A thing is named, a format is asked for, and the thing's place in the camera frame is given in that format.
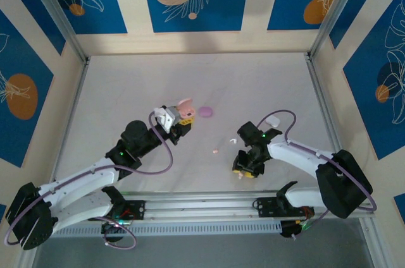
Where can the pink earbud charging case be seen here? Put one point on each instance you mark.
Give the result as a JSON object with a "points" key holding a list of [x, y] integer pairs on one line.
{"points": [[185, 105]]}

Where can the purple earbud charging case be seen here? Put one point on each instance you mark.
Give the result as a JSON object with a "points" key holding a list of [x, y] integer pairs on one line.
{"points": [[205, 112]]}

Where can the white earbud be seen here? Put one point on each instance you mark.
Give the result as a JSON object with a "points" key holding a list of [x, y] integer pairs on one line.
{"points": [[233, 140]]}

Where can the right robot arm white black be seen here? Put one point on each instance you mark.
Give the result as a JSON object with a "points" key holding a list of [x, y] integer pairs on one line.
{"points": [[297, 154]]}

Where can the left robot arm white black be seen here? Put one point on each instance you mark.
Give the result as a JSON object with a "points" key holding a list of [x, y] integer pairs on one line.
{"points": [[79, 176]]}

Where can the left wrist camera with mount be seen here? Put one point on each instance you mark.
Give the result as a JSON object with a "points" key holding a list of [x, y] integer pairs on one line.
{"points": [[172, 116]]}

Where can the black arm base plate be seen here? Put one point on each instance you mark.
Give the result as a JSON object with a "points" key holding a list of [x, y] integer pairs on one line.
{"points": [[265, 207], [137, 209]]}

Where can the aluminium base rail beam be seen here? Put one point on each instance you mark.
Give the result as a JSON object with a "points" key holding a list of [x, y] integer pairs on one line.
{"points": [[202, 204]]}

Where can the aluminium side rail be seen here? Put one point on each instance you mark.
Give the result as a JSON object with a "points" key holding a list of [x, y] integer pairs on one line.
{"points": [[70, 116], [318, 88]]}

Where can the aluminium frame post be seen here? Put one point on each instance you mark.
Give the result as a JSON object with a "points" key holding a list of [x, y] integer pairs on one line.
{"points": [[333, 9], [28, 255], [60, 15], [370, 242]]}

